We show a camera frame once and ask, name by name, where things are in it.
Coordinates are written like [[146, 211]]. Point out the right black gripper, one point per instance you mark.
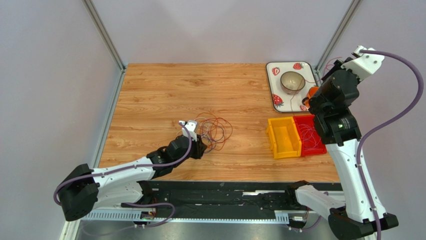
[[311, 101]]

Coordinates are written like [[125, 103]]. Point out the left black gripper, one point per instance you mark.
[[199, 147]]

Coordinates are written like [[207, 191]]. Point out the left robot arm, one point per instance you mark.
[[86, 189]]

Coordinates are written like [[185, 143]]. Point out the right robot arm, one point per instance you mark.
[[361, 214]]

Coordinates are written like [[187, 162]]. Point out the orange mug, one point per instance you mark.
[[309, 95]]

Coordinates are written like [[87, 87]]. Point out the beige ceramic bowl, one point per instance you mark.
[[292, 82]]

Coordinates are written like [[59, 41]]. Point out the strawberry pattern tray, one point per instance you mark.
[[282, 102]]

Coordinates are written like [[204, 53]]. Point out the red plastic bin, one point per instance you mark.
[[311, 144]]

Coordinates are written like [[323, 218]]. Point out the yellow plastic bin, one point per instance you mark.
[[284, 138]]

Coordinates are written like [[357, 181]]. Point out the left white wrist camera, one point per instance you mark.
[[189, 128]]

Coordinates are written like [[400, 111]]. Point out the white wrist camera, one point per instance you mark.
[[189, 128], [365, 64]]

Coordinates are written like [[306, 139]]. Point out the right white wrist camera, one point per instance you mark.
[[365, 64]]

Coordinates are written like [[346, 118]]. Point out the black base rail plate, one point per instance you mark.
[[218, 200]]

